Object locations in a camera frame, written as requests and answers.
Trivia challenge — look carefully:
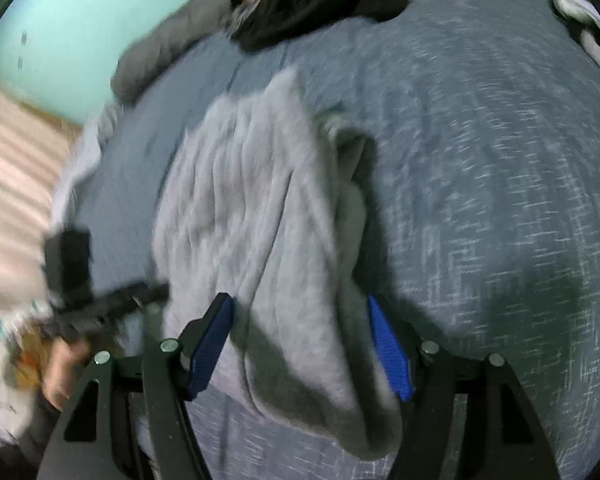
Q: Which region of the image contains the white folded garment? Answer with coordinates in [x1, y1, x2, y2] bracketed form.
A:
[552, 0, 600, 68]

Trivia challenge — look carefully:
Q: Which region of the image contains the black garment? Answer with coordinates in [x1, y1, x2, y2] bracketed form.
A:
[229, 0, 412, 52]

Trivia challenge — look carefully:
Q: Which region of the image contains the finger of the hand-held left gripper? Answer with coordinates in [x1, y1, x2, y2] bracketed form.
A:
[107, 282, 171, 313]

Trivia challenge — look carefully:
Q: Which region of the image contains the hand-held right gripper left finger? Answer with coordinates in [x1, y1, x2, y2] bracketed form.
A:
[37, 291, 236, 480]

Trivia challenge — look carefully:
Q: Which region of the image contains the pale pink curtain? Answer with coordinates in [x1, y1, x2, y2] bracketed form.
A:
[0, 77, 83, 311]

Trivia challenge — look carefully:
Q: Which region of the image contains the light grey fleece garment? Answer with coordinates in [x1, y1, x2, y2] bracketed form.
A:
[152, 65, 406, 461]

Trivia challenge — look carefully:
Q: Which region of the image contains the light grey sheet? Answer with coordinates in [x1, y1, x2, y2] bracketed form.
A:
[47, 105, 121, 231]

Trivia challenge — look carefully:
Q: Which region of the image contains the person's left hand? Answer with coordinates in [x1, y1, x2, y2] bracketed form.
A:
[42, 335, 93, 411]

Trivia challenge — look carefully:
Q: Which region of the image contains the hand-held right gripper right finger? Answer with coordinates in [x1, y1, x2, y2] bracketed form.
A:
[366, 294, 561, 480]

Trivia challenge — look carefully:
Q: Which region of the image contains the dark grey rolled duvet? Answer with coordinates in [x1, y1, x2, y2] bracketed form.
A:
[111, 0, 341, 106]

